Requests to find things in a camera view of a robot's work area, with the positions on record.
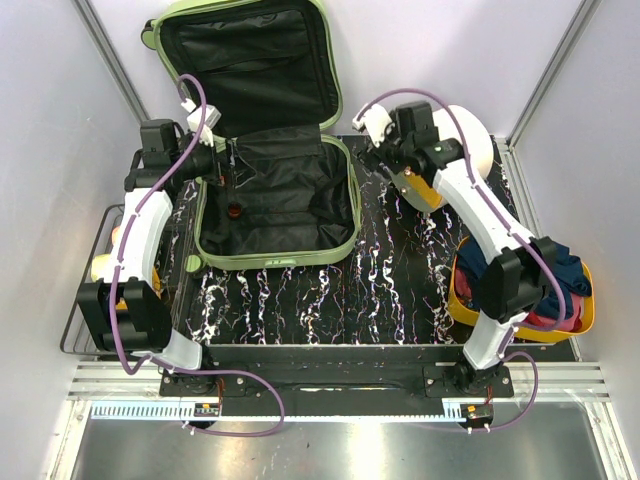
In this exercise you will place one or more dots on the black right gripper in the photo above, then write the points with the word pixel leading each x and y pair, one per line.
pixel 372 159

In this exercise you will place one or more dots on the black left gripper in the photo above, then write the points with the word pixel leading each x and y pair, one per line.
pixel 231 165

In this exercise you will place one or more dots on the green hard-shell suitcase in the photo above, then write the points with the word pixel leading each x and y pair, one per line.
pixel 268 67

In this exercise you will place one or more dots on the white orange drawer cabinet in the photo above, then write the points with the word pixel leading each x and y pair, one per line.
pixel 439 139

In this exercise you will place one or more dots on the pink maroon garment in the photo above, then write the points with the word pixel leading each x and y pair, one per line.
pixel 463 310

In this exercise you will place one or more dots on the orange plastic basket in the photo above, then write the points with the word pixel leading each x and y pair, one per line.
pixel 529 333

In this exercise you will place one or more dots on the red garment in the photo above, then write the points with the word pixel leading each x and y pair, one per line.
pixel 544 323

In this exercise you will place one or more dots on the navy blue garment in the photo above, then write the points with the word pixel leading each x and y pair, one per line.
pixel 568 268

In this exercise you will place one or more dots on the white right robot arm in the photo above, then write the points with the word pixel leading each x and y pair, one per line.
pixel 518 274

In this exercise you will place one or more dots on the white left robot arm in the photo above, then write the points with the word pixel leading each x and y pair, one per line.
pixel 151 187

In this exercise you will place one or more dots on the small brown bottle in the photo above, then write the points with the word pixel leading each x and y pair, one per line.
pixel 234 210

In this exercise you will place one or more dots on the black marble pattern mat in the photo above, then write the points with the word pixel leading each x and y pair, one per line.
pixel 391 289

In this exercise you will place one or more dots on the yellow dotted plate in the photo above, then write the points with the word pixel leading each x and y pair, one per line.
pixel 156 283

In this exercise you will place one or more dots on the yellow cup in basket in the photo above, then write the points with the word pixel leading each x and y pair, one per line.
pixel 101 268

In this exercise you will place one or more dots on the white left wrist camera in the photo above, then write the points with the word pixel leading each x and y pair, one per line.
pixel 201 120

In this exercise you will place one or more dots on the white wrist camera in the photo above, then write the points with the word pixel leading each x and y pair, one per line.
pixel 201 120
pixel 374 121

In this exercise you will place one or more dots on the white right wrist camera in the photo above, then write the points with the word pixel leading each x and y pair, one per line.
pixel 374 121

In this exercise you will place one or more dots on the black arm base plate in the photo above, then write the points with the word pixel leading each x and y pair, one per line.
pixel 434 371

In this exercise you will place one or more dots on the black wire basket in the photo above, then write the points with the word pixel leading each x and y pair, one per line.
pixel 145 321

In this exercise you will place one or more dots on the aluminium rail frame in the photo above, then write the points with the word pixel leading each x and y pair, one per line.
pixel 559 424

